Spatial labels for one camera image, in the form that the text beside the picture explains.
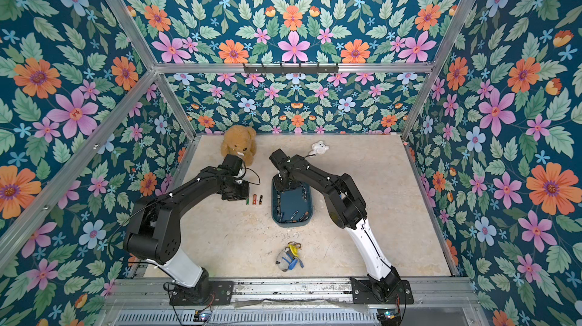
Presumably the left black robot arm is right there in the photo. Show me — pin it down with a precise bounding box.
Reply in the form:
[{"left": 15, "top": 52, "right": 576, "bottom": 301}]
[{"left": 124, "top": 155, "right": 249, "bottom": 297}]

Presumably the grey plush toy keychain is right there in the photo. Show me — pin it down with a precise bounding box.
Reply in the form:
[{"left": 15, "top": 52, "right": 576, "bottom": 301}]
[{"left": 275, "top": 242, "right": 304, "bottom": 272}]

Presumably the black wall hook rail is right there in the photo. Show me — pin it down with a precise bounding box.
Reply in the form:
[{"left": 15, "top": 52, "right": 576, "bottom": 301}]
[{"left": 242, "top": 63, "right": 340, "bottom": 75}]

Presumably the small white plush bunny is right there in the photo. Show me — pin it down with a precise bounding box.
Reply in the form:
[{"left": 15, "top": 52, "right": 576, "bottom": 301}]
[{"left": 309, "top": 140, "right": 330, "bottom": 156}]

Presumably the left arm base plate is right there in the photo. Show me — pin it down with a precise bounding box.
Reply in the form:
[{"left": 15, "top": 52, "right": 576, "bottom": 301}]
[{"left": 170, "top": 280, "right": 234, "bottom": 306}]

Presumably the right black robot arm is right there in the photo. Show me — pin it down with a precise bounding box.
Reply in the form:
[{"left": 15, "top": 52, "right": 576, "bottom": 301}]
[{"left": 269, "top": 150, "right": 401, "bottom": 301}]

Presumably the teal plastic storage box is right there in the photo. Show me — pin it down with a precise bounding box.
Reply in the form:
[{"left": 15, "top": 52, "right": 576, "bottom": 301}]
[{"left": 271, "top": 175, "right": 313, "bottom": 227}]

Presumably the brown teddy bear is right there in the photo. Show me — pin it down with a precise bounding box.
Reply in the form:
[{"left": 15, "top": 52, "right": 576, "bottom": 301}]
[{"left": 221, "top": 125, "right": 257, "bottom": 167}]

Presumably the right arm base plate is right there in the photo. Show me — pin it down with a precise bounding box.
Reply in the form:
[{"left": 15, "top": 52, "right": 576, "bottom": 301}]
[{"left": 350, "top": 277, "right": 415, "bottom": 306}]

